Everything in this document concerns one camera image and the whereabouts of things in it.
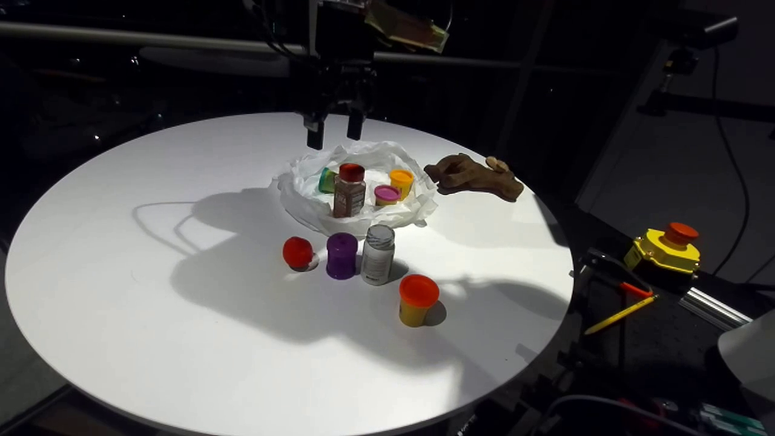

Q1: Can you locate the yellow pencil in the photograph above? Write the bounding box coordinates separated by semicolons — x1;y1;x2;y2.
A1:
580;293;659;339

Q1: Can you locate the red toy tomato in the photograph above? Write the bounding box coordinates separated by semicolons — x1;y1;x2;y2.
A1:
281;234;316;273

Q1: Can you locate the yellow lid dough tub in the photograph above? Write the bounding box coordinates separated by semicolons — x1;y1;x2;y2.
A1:
388;165;417;200

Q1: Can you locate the yellow red emergency stop button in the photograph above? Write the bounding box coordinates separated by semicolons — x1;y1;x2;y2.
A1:
623;221;704;279

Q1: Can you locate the purple plastic cup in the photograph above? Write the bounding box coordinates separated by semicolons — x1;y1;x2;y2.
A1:
325;230;361;280

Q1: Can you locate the white plastic bag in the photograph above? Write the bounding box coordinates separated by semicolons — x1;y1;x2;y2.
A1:
269;135;444;238

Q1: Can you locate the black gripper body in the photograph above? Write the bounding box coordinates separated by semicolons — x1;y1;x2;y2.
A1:
297;51;379;121

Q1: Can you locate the magenta lid dough tub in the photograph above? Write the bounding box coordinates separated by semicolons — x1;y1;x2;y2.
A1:
371;182;402;208

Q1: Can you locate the aluminium profile bar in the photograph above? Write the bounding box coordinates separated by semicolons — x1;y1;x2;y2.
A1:
677;284;756;332

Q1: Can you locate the black hanging cable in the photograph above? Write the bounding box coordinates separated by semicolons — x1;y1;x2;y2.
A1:
706;44;756;279

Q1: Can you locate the metal railing bar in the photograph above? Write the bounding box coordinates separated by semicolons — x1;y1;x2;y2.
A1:
0;19;519;73

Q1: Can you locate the green lid dough tub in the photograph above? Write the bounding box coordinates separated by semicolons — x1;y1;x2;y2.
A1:
314;165;339;196

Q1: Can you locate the white lid pill bottle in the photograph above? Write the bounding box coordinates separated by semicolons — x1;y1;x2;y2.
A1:
359;223;399;286

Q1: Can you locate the brown plush toy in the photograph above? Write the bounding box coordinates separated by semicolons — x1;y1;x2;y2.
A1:
423;151;526;204

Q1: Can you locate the orange lid dough tub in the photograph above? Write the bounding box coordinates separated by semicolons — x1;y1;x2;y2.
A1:
396;271;444;330

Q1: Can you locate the red lid spice jar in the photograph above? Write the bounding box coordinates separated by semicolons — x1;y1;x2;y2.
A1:
332;163;367;221

